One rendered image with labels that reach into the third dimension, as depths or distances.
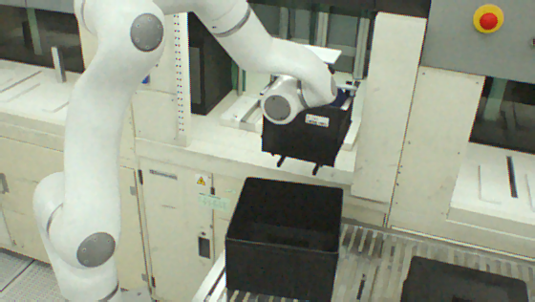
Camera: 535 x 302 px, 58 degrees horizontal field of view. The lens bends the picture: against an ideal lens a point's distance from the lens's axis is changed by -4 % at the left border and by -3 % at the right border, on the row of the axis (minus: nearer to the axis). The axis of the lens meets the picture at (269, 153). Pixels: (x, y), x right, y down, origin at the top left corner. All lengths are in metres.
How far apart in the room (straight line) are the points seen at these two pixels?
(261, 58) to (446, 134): 0.62
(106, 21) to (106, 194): 0.30
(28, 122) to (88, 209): 1.21
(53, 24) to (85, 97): 1.57
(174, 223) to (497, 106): 1.23
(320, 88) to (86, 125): 0.48
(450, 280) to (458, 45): 0.58
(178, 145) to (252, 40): 0.80
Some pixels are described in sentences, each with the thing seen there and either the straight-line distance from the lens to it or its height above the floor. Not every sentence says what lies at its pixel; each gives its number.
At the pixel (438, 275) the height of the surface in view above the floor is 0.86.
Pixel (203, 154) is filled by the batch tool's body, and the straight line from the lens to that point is 1.66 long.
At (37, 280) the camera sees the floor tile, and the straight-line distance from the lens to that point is 2.59.
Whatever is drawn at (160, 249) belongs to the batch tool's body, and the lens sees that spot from 2.03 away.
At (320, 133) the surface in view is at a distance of 1.34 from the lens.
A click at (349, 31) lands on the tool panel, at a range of 2.30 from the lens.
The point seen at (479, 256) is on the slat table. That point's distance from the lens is 1.58.
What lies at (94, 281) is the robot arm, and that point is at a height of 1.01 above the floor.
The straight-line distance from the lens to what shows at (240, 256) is 1.25.
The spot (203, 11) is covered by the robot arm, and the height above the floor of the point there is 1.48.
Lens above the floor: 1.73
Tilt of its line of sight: 31 degrees down
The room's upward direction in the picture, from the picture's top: 3 degrees clockwise
